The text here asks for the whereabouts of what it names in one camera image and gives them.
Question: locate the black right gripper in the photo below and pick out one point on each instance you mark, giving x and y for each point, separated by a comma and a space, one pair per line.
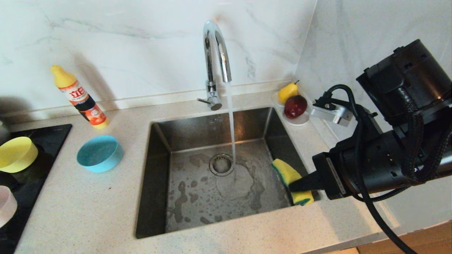
381, 165

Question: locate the yellow fish-shaped sponge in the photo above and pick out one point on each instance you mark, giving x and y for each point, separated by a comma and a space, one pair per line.
286, 171

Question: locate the blue plastic bowl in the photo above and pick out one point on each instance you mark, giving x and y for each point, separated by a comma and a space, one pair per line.
99, 155

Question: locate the orange yellow dish soap bottle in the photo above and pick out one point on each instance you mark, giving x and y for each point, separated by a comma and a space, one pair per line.
83, 102

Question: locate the yellow plastic bowl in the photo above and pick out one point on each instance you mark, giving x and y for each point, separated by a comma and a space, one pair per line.
17, 155

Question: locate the pink plastic bowl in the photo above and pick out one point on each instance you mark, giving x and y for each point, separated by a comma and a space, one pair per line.
6, 206

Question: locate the stainless steel sink basin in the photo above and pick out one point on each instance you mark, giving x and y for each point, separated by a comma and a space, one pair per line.
197, 211

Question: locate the small white dish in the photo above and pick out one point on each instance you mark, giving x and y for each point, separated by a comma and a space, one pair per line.
298, 122

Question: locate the dark red apple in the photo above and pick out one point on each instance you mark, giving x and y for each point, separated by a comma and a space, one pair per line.
296, 107

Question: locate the round metal drain strainer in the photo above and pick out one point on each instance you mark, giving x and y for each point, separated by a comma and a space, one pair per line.
219, 164

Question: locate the yellow pear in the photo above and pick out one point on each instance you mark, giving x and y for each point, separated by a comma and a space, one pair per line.
287, 92

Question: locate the clear running water stream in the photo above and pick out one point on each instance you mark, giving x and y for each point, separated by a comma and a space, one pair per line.
231, 123

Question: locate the black braided right arm sleeve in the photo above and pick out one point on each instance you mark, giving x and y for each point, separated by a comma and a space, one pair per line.
416, 141

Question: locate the chrome gooseneck faucet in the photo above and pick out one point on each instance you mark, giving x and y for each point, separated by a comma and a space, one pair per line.
209, 56

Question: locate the black induction cooktop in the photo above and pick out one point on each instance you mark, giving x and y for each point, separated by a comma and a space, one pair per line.
53, 137

